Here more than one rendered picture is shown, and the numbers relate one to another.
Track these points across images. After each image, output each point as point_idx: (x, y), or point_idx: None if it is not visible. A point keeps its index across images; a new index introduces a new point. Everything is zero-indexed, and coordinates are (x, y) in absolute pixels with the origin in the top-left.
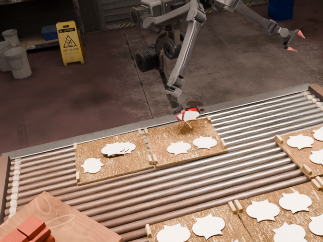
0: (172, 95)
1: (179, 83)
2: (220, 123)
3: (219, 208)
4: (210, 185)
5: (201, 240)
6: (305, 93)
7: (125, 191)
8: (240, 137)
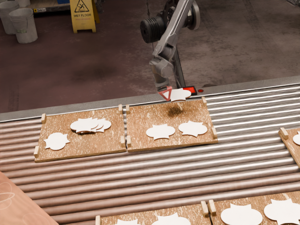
0: (156, 67)
1: (167, 54)
2: (218, 108)
3: (189, 207)
4: (186, 179)
5: None
6: None
7: (87, 175)
8: (239, 126)
